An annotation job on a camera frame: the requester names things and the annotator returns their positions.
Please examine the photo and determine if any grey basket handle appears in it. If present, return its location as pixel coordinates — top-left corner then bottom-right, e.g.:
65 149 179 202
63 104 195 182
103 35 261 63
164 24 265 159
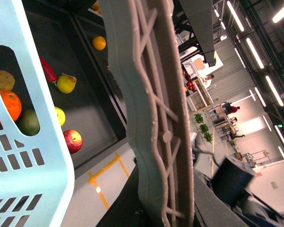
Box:
99 0 194 227

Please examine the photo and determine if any light blue shopping basket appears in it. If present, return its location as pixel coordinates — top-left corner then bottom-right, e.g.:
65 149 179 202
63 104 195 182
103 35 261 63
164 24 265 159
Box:
0 0 75 227

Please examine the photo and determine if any red apple front edge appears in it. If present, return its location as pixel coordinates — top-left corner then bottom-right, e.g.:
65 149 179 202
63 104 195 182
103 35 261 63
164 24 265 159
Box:
63 130 83 154

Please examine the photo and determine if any green apple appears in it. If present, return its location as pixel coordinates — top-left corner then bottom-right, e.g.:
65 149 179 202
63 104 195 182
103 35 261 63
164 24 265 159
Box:
55 107 66 127

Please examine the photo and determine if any yellow pear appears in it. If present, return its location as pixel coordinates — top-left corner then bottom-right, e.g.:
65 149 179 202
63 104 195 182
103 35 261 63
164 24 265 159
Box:
57 74 77 94

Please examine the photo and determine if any orange in right tray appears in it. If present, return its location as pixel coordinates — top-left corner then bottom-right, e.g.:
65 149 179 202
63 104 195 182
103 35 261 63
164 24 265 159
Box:
92 36 106 51

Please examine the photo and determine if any red chili pepper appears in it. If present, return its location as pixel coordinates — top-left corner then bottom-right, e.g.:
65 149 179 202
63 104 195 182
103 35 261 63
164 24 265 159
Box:
39 56 57 86

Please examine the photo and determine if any black near fruit tray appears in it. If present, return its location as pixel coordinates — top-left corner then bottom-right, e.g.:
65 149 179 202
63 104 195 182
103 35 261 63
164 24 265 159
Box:
23 0 126 169

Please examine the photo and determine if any dark green avocado front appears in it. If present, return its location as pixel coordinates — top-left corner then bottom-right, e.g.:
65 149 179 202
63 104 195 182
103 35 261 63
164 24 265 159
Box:
16 109 40 136

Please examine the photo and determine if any large orange front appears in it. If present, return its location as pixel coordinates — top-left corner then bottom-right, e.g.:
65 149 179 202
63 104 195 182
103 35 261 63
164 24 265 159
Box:
0 89 22 122

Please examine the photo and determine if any kiwi lower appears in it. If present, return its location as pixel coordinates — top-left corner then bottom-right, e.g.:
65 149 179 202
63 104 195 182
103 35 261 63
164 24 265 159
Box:
0 70 15 91

